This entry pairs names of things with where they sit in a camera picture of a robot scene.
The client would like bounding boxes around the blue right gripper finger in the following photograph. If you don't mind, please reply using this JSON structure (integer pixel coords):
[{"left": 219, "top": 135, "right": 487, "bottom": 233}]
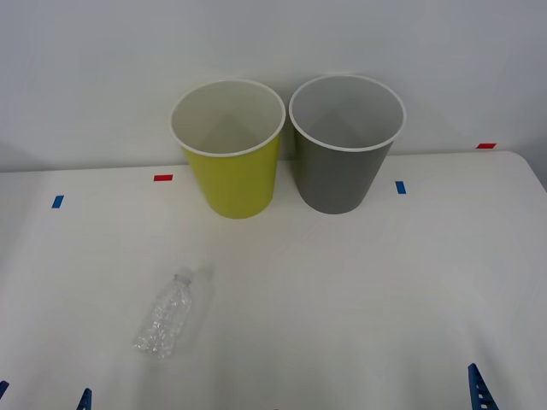
[{"left": 467, "top": 362, "right": 499, "bottom": 410}]

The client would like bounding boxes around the clear plastic bottle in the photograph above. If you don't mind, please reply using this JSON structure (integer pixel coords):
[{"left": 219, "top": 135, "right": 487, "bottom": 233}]
[{"left": 132, "top": 267, "right": 196, "bottom": 360}]

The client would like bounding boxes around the grey plastic waste bin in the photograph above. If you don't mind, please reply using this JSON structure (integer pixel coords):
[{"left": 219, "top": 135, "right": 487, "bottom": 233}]
[{"left": 288, "top": 73, "right": 406, "bottom": 215}]

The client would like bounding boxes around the yellow-green plastic waste bin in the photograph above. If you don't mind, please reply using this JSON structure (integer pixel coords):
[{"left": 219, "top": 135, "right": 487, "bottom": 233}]
[{"left": 168, "top": 78, "right": 287, "bottom": 220}]

